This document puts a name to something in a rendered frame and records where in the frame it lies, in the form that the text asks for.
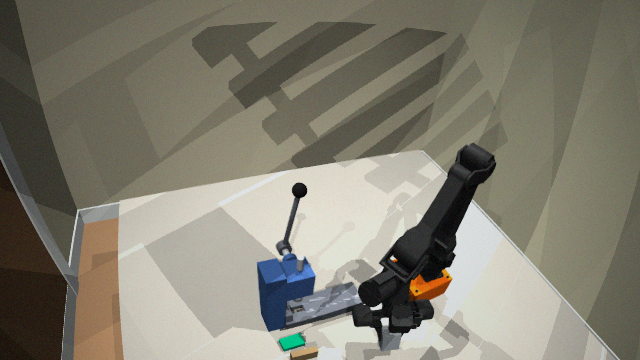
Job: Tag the blue arbor press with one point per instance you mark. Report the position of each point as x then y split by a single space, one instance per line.
288 285

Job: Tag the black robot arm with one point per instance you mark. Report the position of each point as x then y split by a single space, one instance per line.
427 248

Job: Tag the green flat block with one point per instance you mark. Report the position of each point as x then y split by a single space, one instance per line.
291 342

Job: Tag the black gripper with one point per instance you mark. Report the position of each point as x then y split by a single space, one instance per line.
364 316

